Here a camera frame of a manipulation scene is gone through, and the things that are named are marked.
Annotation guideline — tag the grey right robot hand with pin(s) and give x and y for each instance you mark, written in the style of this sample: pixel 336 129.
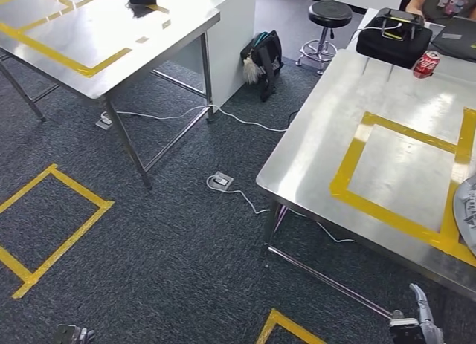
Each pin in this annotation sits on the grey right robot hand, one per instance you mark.
pixel 429 332

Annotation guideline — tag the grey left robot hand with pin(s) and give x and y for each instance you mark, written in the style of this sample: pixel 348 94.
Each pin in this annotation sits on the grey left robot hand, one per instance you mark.
pixel 86 337

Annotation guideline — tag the grey plastic wheel hubcap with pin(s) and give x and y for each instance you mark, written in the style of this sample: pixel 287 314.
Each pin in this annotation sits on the grey plastic wheel hubcap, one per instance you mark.
pixel 466 214

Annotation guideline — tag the yellow tape square on workbench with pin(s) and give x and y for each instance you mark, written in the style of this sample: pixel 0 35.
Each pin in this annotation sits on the yellow tape square on workbench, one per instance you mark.
pixel 349 169

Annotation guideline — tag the steel workbench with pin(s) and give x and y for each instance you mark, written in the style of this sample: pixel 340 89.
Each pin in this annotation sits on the steel workbench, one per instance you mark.
pixel 335 150

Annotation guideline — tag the yellow floor tape marking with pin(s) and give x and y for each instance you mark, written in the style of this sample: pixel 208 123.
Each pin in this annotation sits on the yellow floor tape marking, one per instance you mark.
pixel 74 233

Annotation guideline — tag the metal floor socket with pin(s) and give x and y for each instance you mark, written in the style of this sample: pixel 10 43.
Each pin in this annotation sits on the metal floor socket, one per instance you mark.
pixel 222 181
pixel 104 121

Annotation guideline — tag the red cola can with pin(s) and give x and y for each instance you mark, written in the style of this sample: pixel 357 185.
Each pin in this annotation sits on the red cola can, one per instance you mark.
pixel 426 65

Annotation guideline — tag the black carrying case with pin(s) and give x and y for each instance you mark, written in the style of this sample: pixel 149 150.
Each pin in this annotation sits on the black carrying case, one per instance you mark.
pixel 391 51

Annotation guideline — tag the steel table with yellow tape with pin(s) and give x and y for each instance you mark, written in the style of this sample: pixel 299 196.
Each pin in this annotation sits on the steel table with yellow tape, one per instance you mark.
pixel 111 46

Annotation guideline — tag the grey laptop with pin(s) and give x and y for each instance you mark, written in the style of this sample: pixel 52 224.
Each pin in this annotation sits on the grey laptop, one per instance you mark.
pixel 457 39

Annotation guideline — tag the black remote controller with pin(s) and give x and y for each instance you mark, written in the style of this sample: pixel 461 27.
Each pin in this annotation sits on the black remote controller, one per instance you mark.
pixel 400 22

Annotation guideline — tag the white fur pompom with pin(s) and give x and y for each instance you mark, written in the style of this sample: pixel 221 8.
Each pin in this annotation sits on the white fur pompom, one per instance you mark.
pixel 251 71

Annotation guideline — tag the black round stool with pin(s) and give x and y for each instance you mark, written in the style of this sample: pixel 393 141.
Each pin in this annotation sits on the black round stool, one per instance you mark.
pixel 330 13

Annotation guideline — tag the black bag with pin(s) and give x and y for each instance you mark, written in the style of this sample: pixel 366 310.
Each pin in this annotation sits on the black bag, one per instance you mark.
pixel 267 56

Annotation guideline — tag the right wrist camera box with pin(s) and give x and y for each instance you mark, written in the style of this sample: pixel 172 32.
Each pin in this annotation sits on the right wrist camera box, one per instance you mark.
pixel 405 332

